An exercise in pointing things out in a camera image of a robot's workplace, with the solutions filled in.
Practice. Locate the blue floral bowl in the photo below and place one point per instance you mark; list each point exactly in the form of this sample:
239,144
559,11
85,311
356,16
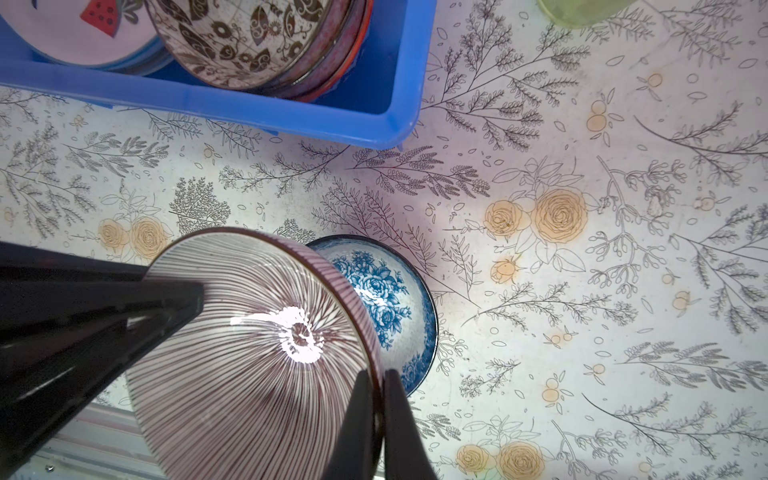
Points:
397,300

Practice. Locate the black leaf pattern bowl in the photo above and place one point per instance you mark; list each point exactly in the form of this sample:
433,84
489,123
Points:
331,67

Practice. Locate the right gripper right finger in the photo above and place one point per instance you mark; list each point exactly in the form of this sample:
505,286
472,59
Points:
405,457

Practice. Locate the red patterned bowl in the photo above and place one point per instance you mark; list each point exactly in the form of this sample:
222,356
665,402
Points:
354,66

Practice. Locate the green translucent cup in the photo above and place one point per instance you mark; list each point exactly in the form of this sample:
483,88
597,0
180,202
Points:
576,14

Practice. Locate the striped bottom bowl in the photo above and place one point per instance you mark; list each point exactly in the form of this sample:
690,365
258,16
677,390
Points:
258,384

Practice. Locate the white watermelon plate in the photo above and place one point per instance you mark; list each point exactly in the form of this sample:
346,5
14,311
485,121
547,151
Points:
112,36

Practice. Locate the blue plastic bin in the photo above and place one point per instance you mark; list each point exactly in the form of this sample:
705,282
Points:
377,105

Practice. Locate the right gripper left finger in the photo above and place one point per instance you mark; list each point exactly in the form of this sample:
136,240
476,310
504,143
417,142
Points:
358,444

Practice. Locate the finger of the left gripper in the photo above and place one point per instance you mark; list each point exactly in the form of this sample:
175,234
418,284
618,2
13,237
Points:
70,326

